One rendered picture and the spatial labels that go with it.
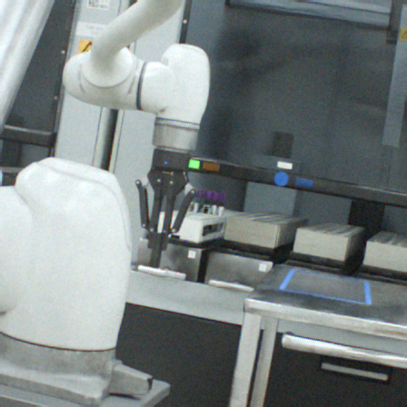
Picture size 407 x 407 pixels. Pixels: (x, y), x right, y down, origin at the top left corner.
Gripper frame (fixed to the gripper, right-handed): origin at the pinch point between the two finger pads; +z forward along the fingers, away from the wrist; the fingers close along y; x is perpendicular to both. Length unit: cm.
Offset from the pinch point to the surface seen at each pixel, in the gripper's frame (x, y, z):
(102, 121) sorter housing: -20.8, 22.0, -24.2
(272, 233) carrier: -19.1, -19.8, -6.2
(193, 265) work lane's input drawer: -11.7, -5.5, 3.0
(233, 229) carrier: -19.1, -11.5, -5.6
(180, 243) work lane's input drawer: -12.3, -1.9, -1.1
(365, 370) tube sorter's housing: -12, -45, 18
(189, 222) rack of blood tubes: -15.3, -2.4, -5.7
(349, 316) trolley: 62, -44, -1
